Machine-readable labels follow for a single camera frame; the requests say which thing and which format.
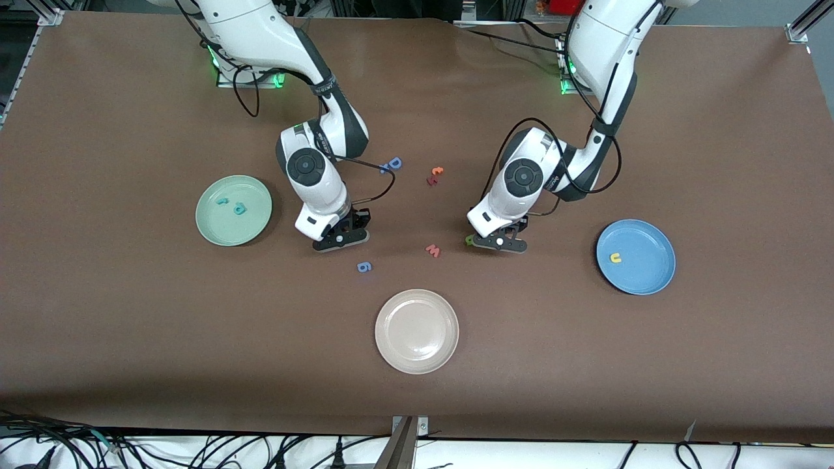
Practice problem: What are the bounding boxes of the brown table cover sheet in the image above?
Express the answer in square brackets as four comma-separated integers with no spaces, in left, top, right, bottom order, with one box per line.
[0,12,834,444]

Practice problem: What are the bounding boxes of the silver metal bracket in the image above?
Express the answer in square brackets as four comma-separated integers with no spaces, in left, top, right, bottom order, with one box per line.
[393,416,429,438]

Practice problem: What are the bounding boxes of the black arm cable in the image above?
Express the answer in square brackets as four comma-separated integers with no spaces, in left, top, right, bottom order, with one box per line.
[176,0,397,206]
[481,0,665,216]

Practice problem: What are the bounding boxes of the beige plate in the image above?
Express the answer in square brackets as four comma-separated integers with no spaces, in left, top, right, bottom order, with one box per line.
[375,289,460,375]

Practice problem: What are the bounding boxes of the aluminium frame rail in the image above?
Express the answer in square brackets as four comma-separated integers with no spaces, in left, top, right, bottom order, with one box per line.
[785,0,834,45]
[0,8,64,131]

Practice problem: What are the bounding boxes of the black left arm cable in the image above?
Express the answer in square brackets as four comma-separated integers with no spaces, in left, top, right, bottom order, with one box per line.
[481,0,665,216]

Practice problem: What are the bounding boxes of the teal cable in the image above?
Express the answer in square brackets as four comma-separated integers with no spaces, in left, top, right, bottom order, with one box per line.
[90,428,126,454]

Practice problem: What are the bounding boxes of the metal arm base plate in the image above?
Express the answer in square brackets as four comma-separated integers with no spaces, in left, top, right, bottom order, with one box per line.
[557,36,590,97]
[217,64,289,89]

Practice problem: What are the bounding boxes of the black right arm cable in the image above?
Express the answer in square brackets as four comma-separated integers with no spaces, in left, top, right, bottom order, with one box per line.
[176,0,397,206]

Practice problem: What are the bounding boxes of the light green plate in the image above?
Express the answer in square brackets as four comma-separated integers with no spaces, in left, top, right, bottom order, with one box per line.
[195,175,273,247]

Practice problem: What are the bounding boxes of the blue plate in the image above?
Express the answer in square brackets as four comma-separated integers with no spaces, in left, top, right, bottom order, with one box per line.
[596,219,676,296]

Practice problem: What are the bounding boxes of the grey metal bar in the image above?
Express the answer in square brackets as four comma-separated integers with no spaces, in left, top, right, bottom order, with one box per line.
[373,417,418,469]

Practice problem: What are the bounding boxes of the thin black cable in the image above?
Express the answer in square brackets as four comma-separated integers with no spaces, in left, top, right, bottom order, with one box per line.
[456,25,569,54]
[517,18,568,40]

